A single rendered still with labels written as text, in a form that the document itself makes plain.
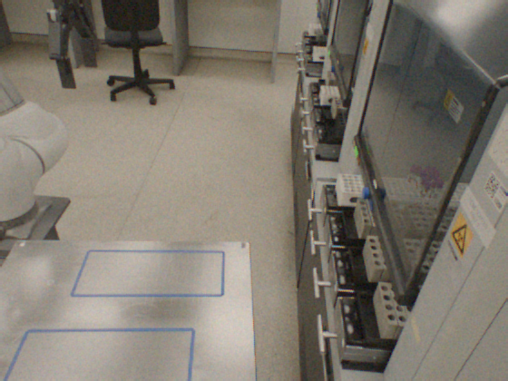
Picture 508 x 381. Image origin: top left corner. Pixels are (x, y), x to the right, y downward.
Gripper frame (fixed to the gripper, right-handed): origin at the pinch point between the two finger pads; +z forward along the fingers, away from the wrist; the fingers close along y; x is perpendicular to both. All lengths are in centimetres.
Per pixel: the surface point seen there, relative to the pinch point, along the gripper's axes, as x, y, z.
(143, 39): -55, -238, 68
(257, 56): 33, -359, 116
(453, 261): 75, 49, 5
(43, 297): -1, 37, 38
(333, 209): 68, -4, 39
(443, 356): 77, 55, 21
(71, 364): 11, 52, 38
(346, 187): 72, -9, 34
